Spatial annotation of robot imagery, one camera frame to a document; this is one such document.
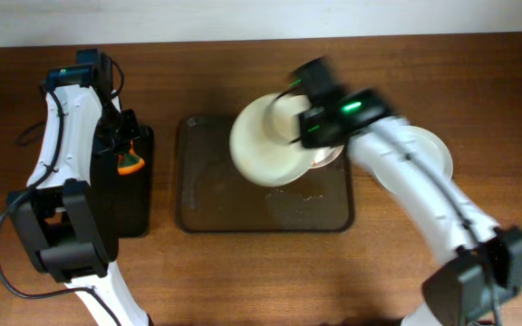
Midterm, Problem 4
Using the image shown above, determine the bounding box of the brown plastic tray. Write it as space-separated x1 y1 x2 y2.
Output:
176 116 356 233

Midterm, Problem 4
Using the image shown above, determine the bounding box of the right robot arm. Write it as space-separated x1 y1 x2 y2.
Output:
292 57 522 325

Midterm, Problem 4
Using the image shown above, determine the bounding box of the white plate top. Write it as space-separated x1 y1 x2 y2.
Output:
267 94 343 168

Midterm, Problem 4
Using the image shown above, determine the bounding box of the white plate bottom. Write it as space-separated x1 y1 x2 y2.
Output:
229 93 316 187

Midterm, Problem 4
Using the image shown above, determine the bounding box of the white plate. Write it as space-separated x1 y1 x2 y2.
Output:
267 94 343 168
372 125 453 197
229 93 316 187

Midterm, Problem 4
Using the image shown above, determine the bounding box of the black rectangular tray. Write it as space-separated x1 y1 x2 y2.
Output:
91 126 154 238

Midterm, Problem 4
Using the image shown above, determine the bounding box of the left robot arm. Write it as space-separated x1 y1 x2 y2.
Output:
4 49 154 325

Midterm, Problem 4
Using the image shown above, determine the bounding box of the green orange sponge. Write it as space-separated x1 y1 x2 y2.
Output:
117 142 145 176

